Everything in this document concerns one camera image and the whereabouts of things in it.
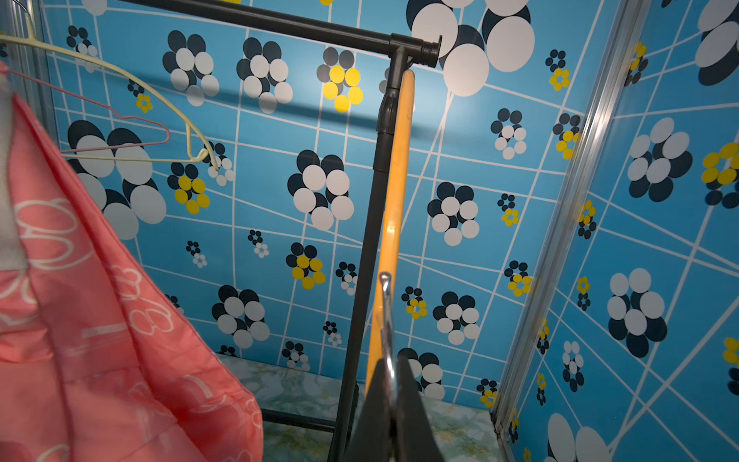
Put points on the wooden hanger of green jacket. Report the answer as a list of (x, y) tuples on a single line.
[(207, 150)]

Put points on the pink printed jacket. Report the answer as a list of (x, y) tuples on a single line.
[(97, 364)]

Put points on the wooden hanger of pink jacket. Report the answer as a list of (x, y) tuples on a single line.
[(381, 351)]

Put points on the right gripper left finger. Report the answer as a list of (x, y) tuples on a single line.
[(372, 439)]

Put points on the black clothes rack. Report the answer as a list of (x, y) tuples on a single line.
[(403, 52)]

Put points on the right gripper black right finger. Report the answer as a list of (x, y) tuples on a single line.
[(414, 436)]

